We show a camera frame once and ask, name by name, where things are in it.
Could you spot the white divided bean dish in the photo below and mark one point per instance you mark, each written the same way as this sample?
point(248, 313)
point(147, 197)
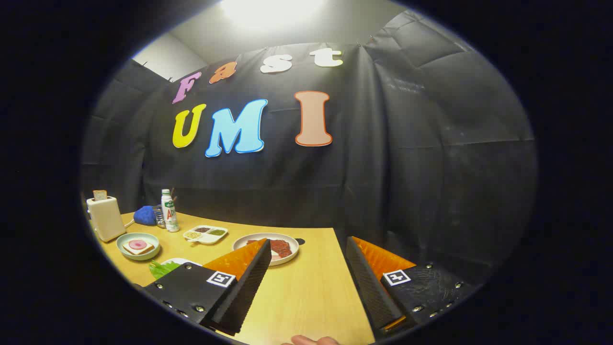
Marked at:
point(205, 235)

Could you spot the black backdrop cloth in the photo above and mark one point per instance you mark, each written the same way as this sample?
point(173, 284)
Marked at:
point(383, 167)

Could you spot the pale green round plate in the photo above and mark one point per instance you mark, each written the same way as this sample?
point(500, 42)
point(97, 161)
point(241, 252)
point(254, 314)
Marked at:
point(125, 254)

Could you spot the white bread slice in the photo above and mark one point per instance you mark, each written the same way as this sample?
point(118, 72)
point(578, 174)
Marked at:
point(143, 251)

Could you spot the green lettuce leaf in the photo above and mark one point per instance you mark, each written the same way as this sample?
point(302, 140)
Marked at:
point(160, 270)

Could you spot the brown meat piece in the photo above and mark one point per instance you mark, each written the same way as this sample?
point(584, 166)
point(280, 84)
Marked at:
point(285, 252)
point(278, 243)

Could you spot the beige meat plate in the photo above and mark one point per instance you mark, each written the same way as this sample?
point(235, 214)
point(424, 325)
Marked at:
point(287, 261)

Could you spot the toasted bread slice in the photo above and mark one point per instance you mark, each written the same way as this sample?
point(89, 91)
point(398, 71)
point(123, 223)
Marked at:
point(100, 194)

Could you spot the blue oven mitt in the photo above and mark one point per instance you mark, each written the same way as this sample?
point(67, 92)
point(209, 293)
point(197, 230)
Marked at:
point(144, 215)

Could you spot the pink ham slice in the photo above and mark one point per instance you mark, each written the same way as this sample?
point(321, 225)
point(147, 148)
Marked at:
point(138, 244)

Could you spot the white toaster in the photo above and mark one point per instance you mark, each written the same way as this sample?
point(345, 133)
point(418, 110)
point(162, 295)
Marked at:
point(106, 218)

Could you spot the white square plate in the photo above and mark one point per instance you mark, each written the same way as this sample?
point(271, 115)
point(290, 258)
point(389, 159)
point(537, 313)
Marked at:
point(184, 261)

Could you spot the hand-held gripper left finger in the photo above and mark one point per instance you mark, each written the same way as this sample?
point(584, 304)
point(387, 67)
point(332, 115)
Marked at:
point(249, 292)

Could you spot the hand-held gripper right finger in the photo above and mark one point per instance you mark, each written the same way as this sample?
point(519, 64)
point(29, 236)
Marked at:
point(368, 287)

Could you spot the white drink bottle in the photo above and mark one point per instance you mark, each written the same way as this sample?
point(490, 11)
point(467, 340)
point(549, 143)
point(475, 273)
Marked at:
point(169, 213)

